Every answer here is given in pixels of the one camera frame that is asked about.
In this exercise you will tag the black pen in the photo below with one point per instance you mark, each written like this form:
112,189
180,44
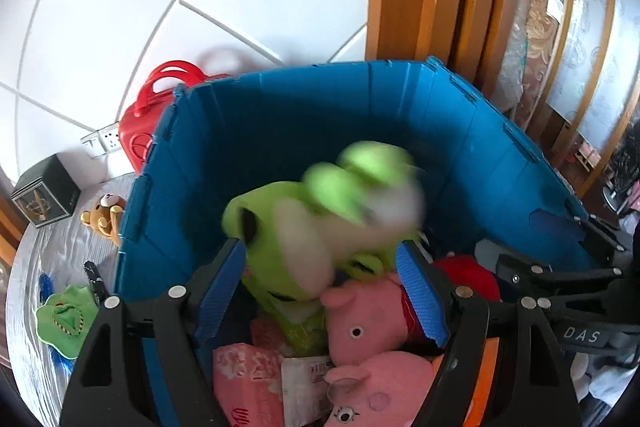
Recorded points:
95,282

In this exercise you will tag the blue plastic crate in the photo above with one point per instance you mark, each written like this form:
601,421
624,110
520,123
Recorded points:
280,147

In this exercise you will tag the pink pig plush orange dress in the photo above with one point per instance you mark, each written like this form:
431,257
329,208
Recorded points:
390,372

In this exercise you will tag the pink tissue pack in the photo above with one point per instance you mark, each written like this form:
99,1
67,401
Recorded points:
245,382

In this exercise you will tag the white printed packet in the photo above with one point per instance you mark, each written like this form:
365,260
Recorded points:
305,382

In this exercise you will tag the pink pig plush red dress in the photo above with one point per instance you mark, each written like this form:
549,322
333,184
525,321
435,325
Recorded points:
360,327

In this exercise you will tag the green frog plush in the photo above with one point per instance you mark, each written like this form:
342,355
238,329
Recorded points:
260,217

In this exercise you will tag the white wall switch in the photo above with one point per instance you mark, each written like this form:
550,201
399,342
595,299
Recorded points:
91,146

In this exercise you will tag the rolled patterned rug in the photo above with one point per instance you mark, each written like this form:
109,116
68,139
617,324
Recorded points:
537,7

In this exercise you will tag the white wall socket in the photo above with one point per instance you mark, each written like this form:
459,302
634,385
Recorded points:
110,139

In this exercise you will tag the patterned glass wooden partition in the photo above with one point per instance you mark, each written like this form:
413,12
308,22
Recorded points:
595,32

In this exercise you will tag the red toy suitcase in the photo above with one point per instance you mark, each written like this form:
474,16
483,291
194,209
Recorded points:
137,127

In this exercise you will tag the brown bear plush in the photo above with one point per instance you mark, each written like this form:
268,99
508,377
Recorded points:
102,217

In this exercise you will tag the desktop with striped cloth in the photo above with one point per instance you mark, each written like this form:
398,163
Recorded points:
35,257

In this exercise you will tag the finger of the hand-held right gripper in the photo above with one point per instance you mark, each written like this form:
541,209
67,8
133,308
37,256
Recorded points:
520,274
555,227

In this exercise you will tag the black gift box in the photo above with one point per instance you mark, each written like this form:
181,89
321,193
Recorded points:
50,192

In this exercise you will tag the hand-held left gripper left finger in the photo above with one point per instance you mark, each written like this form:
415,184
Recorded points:
220,292

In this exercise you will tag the green scalloped plush hat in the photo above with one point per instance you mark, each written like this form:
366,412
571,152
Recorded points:
65,322

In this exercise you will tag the blue feather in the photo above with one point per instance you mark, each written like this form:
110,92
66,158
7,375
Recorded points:
45,283

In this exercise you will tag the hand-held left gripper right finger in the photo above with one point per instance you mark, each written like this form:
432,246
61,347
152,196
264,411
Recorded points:
420,297

